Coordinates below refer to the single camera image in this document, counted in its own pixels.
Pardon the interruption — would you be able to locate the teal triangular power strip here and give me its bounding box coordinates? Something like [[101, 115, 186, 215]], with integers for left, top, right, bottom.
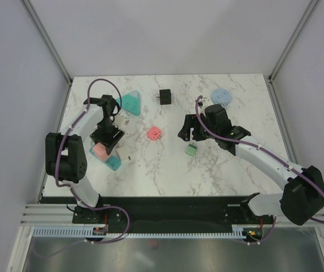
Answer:
[[116, 90, 141, 116]]

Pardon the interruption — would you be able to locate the black cube socket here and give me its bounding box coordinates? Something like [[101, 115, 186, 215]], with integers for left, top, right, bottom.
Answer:
[[157, 89, 172, 105]]

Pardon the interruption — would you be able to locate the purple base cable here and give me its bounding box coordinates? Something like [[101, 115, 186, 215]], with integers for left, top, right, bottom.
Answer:
[[31, 207, 131, 258]]

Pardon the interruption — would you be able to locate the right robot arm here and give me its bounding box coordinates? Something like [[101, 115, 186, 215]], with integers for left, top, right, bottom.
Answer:
[[178, 102, 324, 226]]

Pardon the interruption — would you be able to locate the blue round power strip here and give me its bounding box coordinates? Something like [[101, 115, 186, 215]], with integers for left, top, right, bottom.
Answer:
[[210, 88, 232, 108]]

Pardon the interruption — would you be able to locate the teal rectangular power strip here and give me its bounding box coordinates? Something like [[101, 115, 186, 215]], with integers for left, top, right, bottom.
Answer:
[[89, 147, 122, 171]]

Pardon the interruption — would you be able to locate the green cube plug adapter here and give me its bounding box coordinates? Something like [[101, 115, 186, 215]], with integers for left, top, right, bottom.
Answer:
[[185, 144, 197, 157]]

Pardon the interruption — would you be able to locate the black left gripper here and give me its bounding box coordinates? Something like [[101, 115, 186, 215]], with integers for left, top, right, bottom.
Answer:
[[91, 118, 125, 155]]

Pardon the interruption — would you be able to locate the white slotted cable duct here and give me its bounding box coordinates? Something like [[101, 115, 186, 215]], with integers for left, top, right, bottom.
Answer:
[[32, 226, 246, 239]]

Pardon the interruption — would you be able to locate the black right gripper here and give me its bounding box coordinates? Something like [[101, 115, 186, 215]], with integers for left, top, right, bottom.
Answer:
[[177, 114, 218, 142]]

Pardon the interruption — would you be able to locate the coral flat square adapter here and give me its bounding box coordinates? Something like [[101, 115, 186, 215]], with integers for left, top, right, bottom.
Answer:
[[146, 126, 162, 141]]

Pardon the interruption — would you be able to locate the pink cube socket adapter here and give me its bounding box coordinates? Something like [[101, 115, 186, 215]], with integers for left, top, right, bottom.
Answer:
[[92, 143, 109, 162]]

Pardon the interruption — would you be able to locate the white charger adapter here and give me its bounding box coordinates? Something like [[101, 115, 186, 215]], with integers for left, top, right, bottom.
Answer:
[[116, 146, 131, 162]]

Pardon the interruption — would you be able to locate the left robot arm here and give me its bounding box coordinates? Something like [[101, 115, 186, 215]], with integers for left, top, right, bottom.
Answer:
[[45, 95, 125, 223]]

